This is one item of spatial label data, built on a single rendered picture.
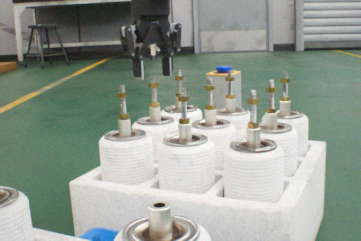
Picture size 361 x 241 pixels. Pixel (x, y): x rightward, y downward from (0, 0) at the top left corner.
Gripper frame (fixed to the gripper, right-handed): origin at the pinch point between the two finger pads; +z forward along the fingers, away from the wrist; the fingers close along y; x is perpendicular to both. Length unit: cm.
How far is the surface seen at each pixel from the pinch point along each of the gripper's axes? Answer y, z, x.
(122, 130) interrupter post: 11.9, 8.8, 5.2
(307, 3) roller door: -445, -23, -247
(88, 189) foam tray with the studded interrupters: 19.3, 18.0, 4.7
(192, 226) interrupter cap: 28, 10, 40
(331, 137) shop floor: -92, 35, -12
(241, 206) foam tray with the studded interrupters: 8.5, 17.3, 29.6
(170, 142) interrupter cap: 9.3, 9.8, 15.1
